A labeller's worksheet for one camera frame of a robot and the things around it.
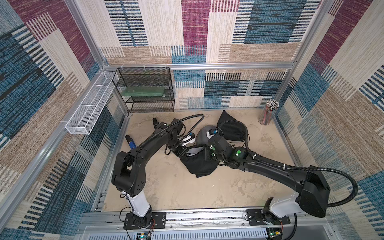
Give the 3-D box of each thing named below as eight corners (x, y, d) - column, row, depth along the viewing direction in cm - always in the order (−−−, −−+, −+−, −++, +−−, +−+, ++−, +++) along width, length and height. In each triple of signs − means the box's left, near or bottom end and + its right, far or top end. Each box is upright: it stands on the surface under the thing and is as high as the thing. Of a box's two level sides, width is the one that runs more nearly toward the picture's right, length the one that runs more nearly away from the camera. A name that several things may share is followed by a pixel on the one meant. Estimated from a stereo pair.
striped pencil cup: (259, 126, 113) (269, 107, 98) (257, 119, 118) (266, 99, 103) (269, 126, 113) (281, 107, 98) (266, 119, 118) (276, 99, 103)
